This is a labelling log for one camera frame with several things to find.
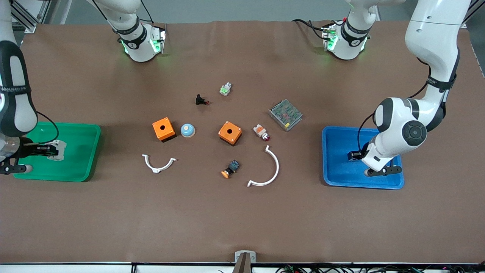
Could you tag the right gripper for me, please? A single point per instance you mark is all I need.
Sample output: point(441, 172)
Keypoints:
point(29, 149)

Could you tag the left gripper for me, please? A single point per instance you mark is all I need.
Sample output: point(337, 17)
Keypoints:
point(356, 155)

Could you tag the white circuit breaker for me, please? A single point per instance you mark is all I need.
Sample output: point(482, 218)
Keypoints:
point(60, 146)

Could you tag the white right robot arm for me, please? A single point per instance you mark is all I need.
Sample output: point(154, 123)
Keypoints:
point(15, 94)

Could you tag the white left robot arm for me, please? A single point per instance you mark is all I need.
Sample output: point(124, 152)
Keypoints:
point(432, 34)

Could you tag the blue plastic tray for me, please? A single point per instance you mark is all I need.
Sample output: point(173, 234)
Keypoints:
point(341, 172)

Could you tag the green plastic tray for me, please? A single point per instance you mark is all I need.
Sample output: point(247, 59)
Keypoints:
point(57, 168)

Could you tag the large white curved clamp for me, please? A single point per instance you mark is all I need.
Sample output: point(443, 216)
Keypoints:
point(277, 167)

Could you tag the metal mesh power supply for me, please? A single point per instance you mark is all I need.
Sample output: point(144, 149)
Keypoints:
point(285, 115)

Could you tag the small white curved clamp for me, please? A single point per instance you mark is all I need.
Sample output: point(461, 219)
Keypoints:
point(156, 169)

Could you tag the orange box with hole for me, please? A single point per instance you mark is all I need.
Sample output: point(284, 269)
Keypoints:
point(168, 132)
point(235, 135)

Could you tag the orange pushbutton black body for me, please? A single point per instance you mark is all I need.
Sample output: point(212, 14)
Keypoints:
point(232, 167)

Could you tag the light blue dome buzzer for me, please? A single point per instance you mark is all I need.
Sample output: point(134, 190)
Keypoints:
point(187, 131)

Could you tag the black indicator lamp red tip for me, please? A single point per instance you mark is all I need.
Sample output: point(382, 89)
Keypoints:
point(199, 99)

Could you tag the red button orange-white switch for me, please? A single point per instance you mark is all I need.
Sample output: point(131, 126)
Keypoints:
point(260, 131)

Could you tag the white table edge rail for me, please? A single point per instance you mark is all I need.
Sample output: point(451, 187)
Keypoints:
point(75, 269)

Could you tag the aluminium frame profile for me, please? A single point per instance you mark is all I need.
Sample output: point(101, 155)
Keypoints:
point(22, 17)

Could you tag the grey metal bracket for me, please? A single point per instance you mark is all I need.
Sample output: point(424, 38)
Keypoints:
point(253, 258)

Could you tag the green-white small switch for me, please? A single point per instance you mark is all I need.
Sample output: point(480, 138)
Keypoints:
point(225, 89)

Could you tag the dark brown post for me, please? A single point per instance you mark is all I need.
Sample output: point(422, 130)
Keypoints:
point(242, 267)

